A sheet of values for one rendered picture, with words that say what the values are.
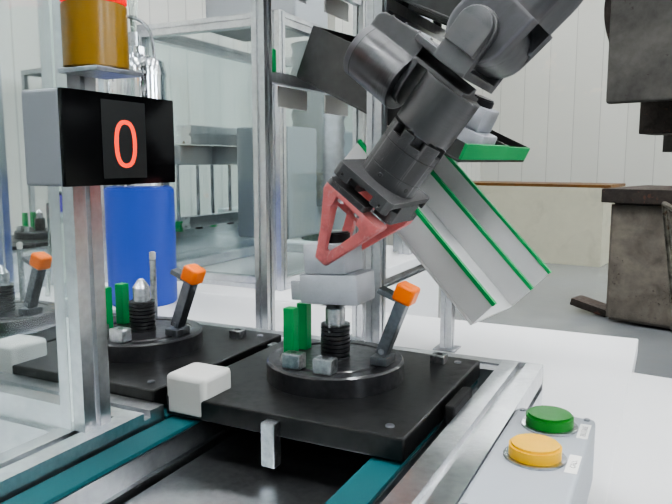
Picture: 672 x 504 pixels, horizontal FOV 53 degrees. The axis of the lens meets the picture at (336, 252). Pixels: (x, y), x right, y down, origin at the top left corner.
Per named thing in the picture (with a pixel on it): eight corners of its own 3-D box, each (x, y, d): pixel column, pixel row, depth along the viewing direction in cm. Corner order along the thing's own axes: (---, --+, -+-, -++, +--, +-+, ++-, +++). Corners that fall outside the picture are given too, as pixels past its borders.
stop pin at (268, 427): (281, 464, 59) (281, 420, 59) (274, 469, 58) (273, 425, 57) (267, 461, 60) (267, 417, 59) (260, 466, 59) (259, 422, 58)
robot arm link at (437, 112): (473, 91, 56) (495, 100, 61) (415, 46, 59) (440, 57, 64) (424, 158, 59) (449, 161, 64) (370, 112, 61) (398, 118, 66)
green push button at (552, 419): (575, 430, 60) (576, 408, 60) (569, 447, 56) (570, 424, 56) (529, 422, 62) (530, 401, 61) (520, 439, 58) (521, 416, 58)
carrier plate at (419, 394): (480, 377, 75) (480, 358, 75) (403, 463, 54) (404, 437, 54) (292, 351, 86) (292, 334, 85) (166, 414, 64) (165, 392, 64)
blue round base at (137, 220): (191, 298, 163) (188, 186, 159) (146, 311, 149) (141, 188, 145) (141, 293, 170) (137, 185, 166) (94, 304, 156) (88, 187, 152)
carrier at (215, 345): (282, 349, 86) (280, 252, 85) (153, 411, 65) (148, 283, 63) (136, 329, 97) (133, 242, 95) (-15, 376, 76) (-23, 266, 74)
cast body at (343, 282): (376, 298, 69) (373, 229, 68) (357, 306, 65) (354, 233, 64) (303, 295, 72) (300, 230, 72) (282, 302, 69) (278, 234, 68)
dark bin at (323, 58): (502, 162, 92) (526, 111, 89) (459, 162, 81) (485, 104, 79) (349, 85, 105) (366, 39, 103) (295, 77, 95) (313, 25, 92)
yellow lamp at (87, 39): (142, 71, 55) (140, 9, 54) (96, 63, 51) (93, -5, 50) (97, 75, 57) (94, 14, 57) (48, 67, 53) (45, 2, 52)
